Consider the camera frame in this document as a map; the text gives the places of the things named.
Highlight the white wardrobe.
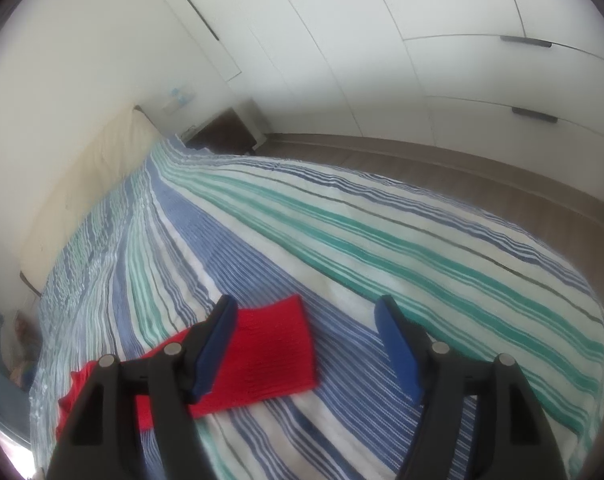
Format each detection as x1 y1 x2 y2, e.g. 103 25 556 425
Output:
132 0 604 161

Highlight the pale plastic bag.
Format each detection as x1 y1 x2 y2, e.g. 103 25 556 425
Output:
9 310 43 386

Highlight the dark wardrobe handle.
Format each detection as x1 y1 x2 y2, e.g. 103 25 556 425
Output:
512 107 559 125
500 35 553 50
183 0 219 41

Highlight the white wall socket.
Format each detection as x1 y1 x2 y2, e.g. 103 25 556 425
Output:
162 87 195 111

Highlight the dark-topped nightstand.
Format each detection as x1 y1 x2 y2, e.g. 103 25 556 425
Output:
184 100 267 153

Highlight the red knit sweater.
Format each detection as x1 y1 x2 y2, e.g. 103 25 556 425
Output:
55 294 317 441

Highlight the striped blanket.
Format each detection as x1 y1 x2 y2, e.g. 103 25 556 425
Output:
28 135 604 480

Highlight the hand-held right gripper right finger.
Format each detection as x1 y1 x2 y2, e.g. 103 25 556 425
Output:
374 295 570 480

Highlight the cream padded headboard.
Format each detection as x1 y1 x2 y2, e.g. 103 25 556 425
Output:
17 105 163 296

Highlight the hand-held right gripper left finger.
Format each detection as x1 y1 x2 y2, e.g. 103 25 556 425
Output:
46 294 240 480

